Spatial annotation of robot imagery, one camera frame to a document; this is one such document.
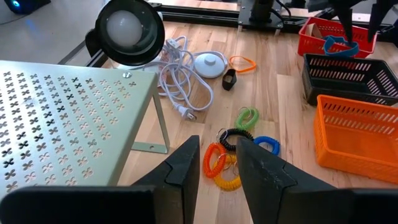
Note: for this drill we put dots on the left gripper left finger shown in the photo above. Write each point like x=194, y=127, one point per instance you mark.
x=177, y=186

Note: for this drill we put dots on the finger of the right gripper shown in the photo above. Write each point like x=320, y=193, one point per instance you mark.
x=343, y=15
x=379, y=15

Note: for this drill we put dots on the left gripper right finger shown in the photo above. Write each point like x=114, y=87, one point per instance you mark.
x=273, y=193

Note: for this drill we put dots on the large blue rubber band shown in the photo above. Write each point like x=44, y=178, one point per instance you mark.
x=326, y=46

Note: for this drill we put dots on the red plastic basket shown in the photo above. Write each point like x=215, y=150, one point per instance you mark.
x=311, y=46

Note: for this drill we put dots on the orange rubber band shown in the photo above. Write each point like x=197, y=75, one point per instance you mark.
x=255, y=65

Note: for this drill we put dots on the wide black rubber band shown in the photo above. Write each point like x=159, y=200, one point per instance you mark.
x=228, y=88

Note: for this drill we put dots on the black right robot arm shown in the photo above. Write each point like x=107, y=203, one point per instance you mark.
x=261, y=12

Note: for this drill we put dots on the white clamp desk lamp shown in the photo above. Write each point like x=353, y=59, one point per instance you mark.
x=130, y=31

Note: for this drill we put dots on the black plastic basket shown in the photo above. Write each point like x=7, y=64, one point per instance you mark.
x=342, y=84

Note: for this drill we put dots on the orange plastic basket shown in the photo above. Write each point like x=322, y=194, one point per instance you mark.
x=357, y=149

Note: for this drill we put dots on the green perforated metal shelf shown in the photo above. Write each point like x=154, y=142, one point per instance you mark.
x=62, y=124

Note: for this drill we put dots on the black device with blue light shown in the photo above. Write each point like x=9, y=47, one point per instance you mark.
x=25, y=4

